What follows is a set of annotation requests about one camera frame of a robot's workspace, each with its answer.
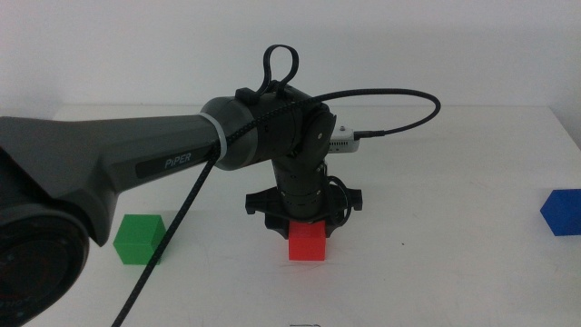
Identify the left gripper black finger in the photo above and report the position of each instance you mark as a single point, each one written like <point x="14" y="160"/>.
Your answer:
<point x="278" y="227"/>
<point x="335" y="227"/>

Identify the red cube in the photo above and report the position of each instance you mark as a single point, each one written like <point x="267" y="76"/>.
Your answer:
<point x="307" y="243"/>

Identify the green cube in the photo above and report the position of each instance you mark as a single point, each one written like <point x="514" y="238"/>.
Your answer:
<point x="136" y="240"/>

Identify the blue cube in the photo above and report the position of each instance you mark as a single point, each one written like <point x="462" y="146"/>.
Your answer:
<point x="565" y="213"/>

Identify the left robot arm dark grey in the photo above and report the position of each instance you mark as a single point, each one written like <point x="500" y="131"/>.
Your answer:
<point x="91" y="150"/>

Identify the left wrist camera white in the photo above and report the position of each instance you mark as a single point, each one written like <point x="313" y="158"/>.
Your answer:
<point x="342" y="138"/>

